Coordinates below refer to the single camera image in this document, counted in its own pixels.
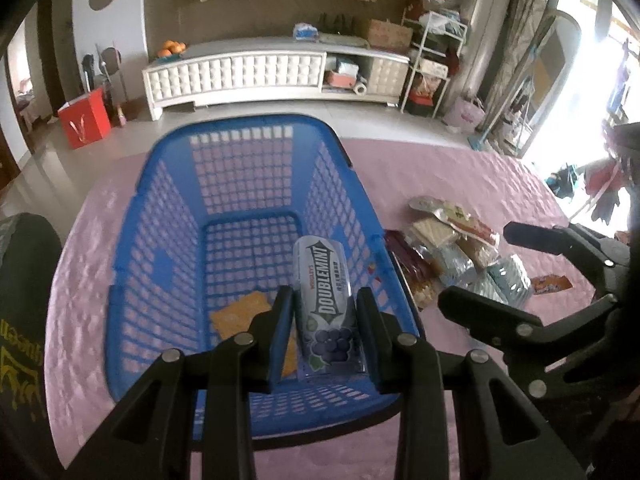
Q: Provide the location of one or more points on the red snack packet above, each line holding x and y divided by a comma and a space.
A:
482, 232

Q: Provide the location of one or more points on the pink quilted blanket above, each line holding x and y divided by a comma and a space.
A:
500, 175

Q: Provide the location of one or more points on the standing air conditioner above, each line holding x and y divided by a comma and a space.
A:
487, 20

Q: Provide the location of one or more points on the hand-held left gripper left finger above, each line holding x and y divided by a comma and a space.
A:
282, 321

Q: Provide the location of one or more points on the silver snack packet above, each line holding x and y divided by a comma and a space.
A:
452, 262

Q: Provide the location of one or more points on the light blue snack packet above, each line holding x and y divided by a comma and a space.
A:
510, 277

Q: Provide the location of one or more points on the clear cracker packet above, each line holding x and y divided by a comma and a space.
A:
434, 232

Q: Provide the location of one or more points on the small orange snack packet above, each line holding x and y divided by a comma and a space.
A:
550, 284

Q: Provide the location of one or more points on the white tufted cabinet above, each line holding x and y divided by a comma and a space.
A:
240, 75

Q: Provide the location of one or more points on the cardboard box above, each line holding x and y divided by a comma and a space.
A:
390, 35

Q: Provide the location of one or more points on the pink bag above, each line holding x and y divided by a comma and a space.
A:
462, 115

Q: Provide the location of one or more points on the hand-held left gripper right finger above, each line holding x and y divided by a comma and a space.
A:
364, 331

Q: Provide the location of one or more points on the flat orange snack packet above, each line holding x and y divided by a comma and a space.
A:
240, 311

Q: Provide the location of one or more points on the patterned curtain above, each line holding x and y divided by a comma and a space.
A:
530, 10

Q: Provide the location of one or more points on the blue plastic basket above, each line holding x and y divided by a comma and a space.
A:
165, 260

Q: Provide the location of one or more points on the silver gum pack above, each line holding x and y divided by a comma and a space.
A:
325, 300

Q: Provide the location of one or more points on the white paper roll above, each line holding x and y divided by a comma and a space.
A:
360, 89

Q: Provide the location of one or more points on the dark pillow with yellow print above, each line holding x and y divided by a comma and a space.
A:
25, 310

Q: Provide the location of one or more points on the white metal shelf rack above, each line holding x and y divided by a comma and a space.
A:
431, 69

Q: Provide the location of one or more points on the red garment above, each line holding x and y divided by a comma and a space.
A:
602, 185

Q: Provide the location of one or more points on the red paper bag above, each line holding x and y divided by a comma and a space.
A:
87, 120

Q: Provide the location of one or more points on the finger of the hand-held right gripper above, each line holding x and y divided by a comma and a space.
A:
550, 240
480, 310

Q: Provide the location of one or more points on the plate of oranges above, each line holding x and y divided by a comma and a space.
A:
171, 49

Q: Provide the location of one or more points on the orange box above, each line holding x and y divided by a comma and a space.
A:
341, 79

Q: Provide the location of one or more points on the blue tissue pack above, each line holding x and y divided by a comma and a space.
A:
305, 31

